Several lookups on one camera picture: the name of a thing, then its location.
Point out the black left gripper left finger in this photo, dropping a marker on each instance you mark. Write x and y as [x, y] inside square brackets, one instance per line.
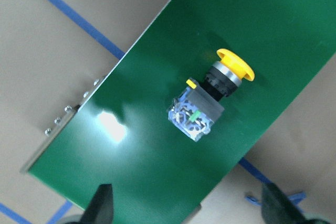
[100, 209]

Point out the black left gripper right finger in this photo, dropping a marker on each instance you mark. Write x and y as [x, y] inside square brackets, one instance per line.
[277, 208]

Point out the yellow mushroom push button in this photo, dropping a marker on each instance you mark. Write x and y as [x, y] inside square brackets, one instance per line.
[198, 107]

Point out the green conveyor belt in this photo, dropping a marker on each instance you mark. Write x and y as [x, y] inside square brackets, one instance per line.
[122, 136]

